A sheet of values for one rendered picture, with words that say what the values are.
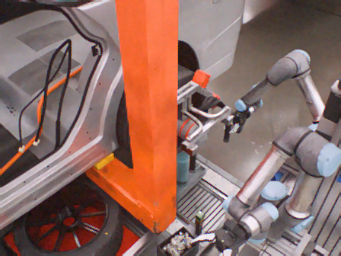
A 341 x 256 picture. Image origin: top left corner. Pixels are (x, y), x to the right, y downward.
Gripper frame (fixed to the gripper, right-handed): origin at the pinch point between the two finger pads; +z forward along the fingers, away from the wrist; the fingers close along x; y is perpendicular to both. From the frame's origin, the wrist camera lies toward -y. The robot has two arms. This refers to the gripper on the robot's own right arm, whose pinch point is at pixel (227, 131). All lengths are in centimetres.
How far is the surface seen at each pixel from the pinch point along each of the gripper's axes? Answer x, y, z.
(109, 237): -16, -33, 89
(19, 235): -56, -32, 125
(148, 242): -3, -47, 71
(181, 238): 18, -27, 64
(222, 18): -46, 42, -50
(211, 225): 8, -79, 18
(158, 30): 6, 99, 65
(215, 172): -19, -75, -22
